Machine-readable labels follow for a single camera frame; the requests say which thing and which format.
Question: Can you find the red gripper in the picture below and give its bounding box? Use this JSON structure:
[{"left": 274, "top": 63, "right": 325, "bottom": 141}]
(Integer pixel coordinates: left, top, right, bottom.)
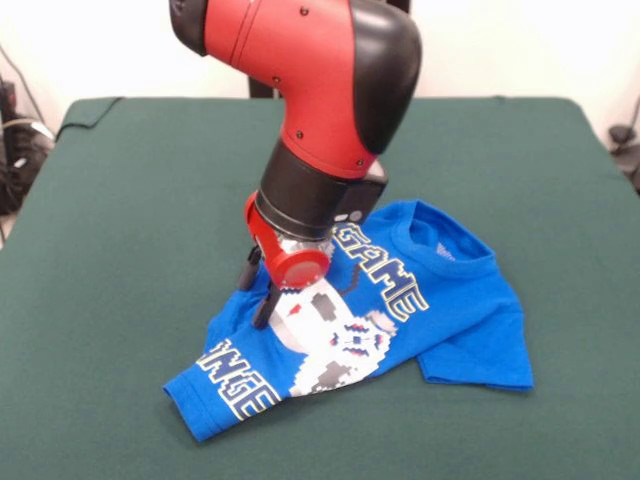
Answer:
[{"left": 236, "top": 192, "right": 334, "bottom": 330}]

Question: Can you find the blue printed t-shirt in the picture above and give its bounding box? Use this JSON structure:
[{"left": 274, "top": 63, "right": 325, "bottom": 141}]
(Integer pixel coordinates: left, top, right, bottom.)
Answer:
[{"left": 161, "top": 198, "right": 536, "bottom": 444}]

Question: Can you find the dark green table cloth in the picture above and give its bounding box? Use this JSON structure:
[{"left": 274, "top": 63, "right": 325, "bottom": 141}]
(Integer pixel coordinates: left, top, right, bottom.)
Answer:
[{"left": 0, "top": 96, "right": 640, "bottom": 480}]

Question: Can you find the black floor stand base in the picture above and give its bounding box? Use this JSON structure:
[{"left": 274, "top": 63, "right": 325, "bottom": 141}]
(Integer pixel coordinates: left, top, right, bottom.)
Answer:
[
  {"left": 0, "top": 74, "right": 56, "bottom": 217},
  {"left": 607, "top": 124, "right": 640, "bottom": 196}
]

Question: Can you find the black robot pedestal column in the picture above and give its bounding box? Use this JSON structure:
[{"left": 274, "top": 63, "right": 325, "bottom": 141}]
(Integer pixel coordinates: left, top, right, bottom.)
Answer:
[{"left": 248, "top": 0, "right": 415, "bottom": 99}]

